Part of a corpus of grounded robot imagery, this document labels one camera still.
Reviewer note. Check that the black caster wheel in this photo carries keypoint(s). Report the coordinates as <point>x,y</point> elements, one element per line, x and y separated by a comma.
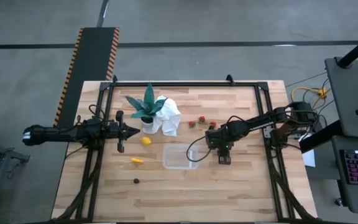
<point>339,202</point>

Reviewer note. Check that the red strawberry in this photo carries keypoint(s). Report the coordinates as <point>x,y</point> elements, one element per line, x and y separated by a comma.
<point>212,124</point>
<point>192,124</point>
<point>201,119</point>

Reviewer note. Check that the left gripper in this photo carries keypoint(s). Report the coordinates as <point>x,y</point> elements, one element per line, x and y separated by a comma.
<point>120,130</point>

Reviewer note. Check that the yellow lemon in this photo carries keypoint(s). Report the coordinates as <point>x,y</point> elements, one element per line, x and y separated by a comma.
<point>145,141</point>

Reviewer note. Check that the black diagonal brace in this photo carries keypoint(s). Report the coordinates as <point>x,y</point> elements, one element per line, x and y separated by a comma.
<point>317,138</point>

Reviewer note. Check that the black aluminium table frame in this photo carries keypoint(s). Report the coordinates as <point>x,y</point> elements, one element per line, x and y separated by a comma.
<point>182,84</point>

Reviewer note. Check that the white cloth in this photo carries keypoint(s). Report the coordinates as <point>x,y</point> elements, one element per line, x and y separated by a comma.
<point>169,118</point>

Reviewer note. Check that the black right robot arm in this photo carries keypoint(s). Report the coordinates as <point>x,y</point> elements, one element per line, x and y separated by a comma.
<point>259,123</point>

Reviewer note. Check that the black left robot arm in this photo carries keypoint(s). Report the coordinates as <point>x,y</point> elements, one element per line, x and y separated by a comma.
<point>57,133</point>

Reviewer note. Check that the thick black pole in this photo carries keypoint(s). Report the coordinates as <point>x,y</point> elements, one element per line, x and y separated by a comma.
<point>357,49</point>

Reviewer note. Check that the white paper sheet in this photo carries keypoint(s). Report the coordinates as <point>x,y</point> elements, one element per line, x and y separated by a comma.
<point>309,158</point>

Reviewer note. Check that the clear plastic tupperware container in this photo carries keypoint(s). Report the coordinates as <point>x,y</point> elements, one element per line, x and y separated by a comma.
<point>179,157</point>

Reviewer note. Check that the small elongated yellow fruit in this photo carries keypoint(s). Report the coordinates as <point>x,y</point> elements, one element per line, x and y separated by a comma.
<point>137,160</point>

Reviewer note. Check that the green snake plant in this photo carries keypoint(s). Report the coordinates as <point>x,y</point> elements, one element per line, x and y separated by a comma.
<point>149,99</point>

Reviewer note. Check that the dark cherry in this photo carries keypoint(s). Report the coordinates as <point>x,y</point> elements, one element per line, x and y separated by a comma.
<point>136,180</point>

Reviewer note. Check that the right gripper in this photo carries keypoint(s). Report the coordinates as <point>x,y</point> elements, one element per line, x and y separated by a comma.
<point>219,138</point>

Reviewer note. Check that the white plant pot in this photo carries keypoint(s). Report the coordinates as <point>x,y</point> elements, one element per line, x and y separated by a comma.
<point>147,126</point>

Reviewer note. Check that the black hazard-striped floor mat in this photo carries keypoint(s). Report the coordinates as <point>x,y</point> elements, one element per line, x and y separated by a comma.
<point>92,62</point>

